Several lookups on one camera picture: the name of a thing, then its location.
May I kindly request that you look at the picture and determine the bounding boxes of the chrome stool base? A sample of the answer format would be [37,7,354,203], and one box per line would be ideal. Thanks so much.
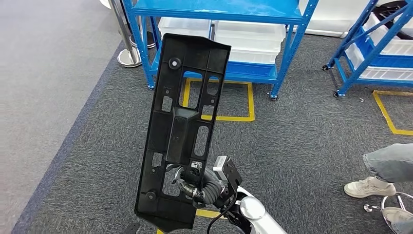
[364,192,413,234]

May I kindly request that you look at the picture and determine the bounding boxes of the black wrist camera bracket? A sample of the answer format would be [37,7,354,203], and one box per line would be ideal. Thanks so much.
[222,157,243,195]

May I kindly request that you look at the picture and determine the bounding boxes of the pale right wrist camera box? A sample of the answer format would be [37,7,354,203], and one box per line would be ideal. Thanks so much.
[213,156,228,174]

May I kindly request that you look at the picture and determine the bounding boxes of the chrome stanchion post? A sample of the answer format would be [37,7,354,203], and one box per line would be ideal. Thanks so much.
[129,16,157,50]
[108,0,143,68]

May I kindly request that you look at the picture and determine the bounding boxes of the wide blue plastic bin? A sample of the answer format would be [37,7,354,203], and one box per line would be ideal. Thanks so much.
[223,61,278,81]

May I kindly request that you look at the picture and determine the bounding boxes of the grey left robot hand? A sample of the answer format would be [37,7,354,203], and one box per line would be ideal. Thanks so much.
[122,222,141,234]

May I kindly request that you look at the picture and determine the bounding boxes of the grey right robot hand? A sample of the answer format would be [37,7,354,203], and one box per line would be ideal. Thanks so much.
[166,161,207,207]

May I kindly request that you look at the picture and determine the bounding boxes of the person's leg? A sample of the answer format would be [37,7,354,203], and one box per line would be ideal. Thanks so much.
[343,143,413,198]

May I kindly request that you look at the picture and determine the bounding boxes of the black bulky object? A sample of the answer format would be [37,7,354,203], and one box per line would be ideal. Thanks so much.
[374,0,409,23]

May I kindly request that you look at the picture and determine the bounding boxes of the person's foot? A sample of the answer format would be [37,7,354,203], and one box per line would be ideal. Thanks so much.
[382,206,413,234]

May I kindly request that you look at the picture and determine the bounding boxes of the blue metal shelf rack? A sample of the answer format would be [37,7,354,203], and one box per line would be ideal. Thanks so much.
[122,0,320,101]
[322,0,413,98]

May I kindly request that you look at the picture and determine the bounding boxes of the black plastic plate bracket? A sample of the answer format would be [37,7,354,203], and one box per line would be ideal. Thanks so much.
[133,33,232,233]

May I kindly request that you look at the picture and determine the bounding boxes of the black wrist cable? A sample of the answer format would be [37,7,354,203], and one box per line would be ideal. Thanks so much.
[206,192,239,234]

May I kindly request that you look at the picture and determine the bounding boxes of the white car with red stripe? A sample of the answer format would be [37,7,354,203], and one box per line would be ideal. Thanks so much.
[98,0,413,39]

